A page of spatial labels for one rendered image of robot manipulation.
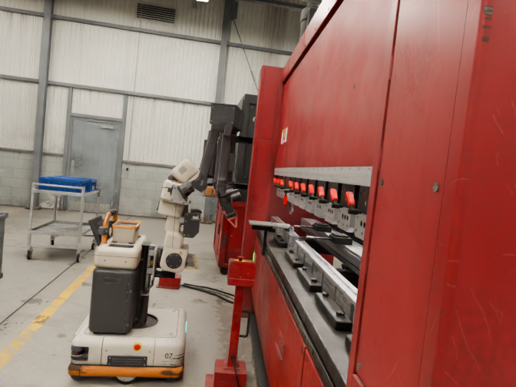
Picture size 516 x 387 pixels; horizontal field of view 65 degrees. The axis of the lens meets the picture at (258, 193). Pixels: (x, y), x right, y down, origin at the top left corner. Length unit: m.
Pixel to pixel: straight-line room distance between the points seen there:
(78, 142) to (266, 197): 7.03
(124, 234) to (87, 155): 7.47
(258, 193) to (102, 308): 1.71
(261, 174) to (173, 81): 6.62
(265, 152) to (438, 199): 3.22
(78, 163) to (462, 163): 9.84
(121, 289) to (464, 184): 2.31
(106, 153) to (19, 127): 1.93
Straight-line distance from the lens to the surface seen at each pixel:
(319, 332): 1.34
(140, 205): 9.94
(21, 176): 10.55
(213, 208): 9.73
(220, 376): 2.69
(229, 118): 3.81
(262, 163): 3.65
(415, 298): 0.52
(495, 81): 0.47
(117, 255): 2.54
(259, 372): 2.89
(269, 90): 3.72
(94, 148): 10.04
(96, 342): 2.69
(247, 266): 2.44
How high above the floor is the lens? 1.35
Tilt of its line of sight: 3 degrees down
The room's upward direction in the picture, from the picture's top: 6 degrees clockwise
